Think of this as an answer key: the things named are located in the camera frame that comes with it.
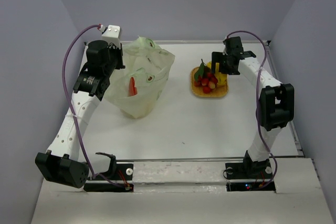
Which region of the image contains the orange woven square tray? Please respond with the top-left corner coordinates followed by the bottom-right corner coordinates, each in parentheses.
top-left (190, 67), bottom-right (229, 99)

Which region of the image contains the red cherry bunch with leaves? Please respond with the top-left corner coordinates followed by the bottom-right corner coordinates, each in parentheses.
top-left (194, 59), bottom-right (217, 93)

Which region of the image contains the translucent green plastic bag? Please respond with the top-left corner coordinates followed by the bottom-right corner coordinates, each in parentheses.
top-left (104, 37), bottom-right (175, 119)

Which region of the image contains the red watermelon slice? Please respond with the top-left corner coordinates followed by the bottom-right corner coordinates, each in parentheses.
top-left (128, 77), bottom-right (138, 97)

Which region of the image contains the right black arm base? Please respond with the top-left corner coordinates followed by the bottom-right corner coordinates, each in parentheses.
top-left (223, 159), bottom-right (275, 191)

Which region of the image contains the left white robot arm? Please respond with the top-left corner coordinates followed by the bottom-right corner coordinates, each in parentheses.
top-left (35, 40), bottom-right (125, 188)

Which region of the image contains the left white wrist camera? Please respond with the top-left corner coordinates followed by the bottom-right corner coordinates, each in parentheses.
top-left (101, 25), bottom-right (122, 46)

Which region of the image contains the yellow fake banana bunch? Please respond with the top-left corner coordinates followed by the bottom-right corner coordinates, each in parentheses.
top-left (214, 62), bottom-right (227, 87)

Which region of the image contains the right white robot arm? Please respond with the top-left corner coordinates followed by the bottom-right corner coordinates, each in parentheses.
top-left (211, 36), bottom-right (295, 180)

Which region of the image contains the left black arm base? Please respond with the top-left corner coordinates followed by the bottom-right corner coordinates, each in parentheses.
top-left (83, 152), bottom-right (134, 193)

